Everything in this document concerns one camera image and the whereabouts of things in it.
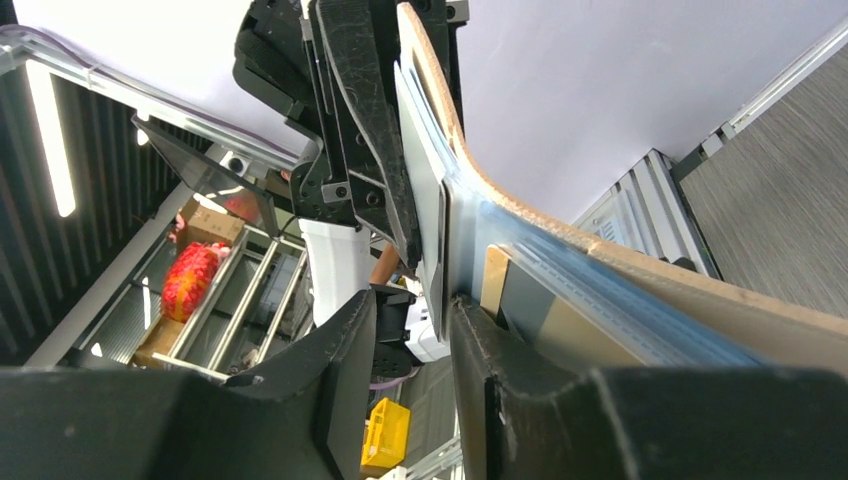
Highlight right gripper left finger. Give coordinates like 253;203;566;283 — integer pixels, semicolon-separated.
1;291;376;479

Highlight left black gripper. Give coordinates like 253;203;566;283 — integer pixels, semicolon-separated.
232;0;469;269

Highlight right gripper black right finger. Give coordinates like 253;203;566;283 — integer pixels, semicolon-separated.
449;296;847;479

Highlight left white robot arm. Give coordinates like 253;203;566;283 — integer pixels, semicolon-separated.
233;1;446;379

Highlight yellow plastic crate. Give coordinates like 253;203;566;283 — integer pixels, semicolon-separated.
360;398;411;472

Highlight red mesh bag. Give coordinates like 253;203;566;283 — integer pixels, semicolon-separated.
161;242;231;323

